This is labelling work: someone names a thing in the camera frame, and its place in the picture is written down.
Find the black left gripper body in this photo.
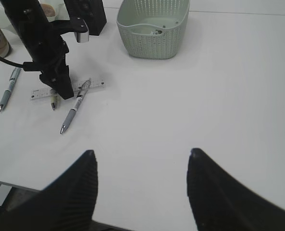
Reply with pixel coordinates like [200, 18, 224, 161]
[22, 14, 69, 73]

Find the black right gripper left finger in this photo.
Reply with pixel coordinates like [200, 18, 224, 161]
[0, 150, 98, 231]

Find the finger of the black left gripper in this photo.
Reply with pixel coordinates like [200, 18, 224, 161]
[39, 65, 74, 100]

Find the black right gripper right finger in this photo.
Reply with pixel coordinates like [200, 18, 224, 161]
[186, 148, 285, 231]

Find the clear plastic ruler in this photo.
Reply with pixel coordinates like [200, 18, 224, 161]
[30, 77, 105, 100]

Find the sugared bread roll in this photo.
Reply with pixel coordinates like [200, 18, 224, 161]
[40, 3, 56, 17]

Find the large paper ball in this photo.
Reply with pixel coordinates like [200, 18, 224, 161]
[150, 29, 162, 35]

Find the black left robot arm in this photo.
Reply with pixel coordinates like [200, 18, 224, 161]
[1, 0, 74, 100]

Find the yellow clip pen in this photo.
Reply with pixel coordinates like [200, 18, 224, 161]
[50, 89, 58, 111]

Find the black clip pen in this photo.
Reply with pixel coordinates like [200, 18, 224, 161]
[60, 79, 91, 134]

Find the blue clip pen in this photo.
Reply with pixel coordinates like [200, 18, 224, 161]
[0, 67, 22, 112]

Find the black mesh pen holder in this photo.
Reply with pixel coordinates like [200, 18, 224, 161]
[64, 0, 107, 36]

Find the green wavy glass plate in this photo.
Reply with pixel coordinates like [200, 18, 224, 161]
[0, 0, 69, 33]

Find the green plastic basket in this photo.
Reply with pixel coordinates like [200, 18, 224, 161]
[116, 0, 190, 59]

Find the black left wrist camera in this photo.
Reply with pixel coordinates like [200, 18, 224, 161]
[50, 16, 89, 43]

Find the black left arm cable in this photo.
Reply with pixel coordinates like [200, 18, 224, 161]
[0, 49, 25, 68]

